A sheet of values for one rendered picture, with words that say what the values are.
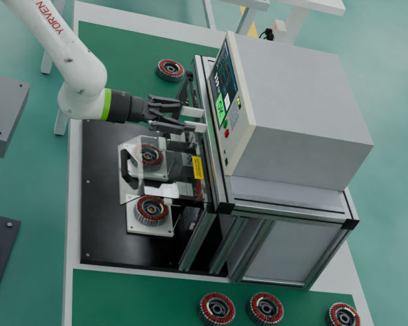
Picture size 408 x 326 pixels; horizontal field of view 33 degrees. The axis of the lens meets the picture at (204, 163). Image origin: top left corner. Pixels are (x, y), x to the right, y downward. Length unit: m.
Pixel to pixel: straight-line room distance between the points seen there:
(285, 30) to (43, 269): 1.50
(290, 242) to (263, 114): 0.43
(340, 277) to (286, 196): 0.52
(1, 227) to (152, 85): 0.91
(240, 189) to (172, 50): 1.20
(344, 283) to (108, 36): 1.42
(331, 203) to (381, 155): 2.32
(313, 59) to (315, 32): 2.98
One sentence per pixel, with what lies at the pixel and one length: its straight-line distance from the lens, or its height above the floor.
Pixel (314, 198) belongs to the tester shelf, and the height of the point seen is 1.11.
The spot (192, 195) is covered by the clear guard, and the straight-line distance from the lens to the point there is 1.97.
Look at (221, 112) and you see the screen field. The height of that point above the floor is 1.17.
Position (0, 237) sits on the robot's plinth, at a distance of 3.08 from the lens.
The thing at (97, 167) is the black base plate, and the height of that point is 0.77.
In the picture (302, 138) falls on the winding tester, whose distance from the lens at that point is 1.94.
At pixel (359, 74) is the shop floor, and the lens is 5.02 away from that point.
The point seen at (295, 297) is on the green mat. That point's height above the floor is 0.75.
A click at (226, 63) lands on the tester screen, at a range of 2.15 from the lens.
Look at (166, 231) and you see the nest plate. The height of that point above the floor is 0.78.
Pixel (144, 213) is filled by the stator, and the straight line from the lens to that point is 2.21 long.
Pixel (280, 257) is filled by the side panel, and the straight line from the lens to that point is 2.18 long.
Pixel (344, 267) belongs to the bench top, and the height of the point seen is 0.75.
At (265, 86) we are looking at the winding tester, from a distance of 2.03.
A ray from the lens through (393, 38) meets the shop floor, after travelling 5.69.
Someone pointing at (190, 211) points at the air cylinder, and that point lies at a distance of 2.26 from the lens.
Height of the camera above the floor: 2.43
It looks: 41 degrees down
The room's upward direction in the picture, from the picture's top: 24 degrees clockwise
